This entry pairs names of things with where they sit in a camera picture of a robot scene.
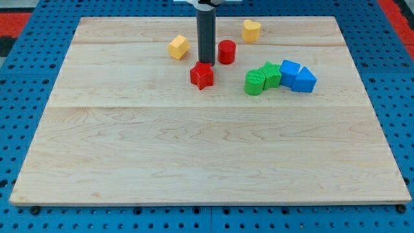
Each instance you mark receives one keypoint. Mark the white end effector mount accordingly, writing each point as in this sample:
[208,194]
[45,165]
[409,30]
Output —
[214,3]

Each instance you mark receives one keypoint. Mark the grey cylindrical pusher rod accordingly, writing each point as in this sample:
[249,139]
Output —
[206,35]

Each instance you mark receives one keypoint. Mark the green cylinder block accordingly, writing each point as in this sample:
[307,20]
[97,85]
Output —
[254,82]

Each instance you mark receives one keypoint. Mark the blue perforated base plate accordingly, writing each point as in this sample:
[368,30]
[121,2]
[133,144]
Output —
[32,66]

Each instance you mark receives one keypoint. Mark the yellow heart block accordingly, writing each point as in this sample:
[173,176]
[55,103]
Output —
[251,31]

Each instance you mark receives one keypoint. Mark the green star block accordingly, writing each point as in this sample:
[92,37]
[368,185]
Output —
[272,75]

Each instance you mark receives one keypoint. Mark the yellow hexagon block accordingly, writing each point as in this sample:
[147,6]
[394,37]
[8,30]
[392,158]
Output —
[178,47]

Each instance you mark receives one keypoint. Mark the wooden board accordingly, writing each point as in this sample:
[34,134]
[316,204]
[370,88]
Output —
[124,126]

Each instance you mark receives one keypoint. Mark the blue triangle block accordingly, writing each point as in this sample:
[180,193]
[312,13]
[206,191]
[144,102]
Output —
[304,82]

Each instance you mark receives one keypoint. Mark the blue cube block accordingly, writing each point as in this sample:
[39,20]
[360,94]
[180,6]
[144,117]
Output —
[289,70]

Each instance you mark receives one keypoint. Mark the red cylinder block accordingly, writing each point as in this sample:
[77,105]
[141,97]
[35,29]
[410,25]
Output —
[226,52]

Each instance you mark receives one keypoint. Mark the red star block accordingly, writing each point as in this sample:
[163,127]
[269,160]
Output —
[202,75]

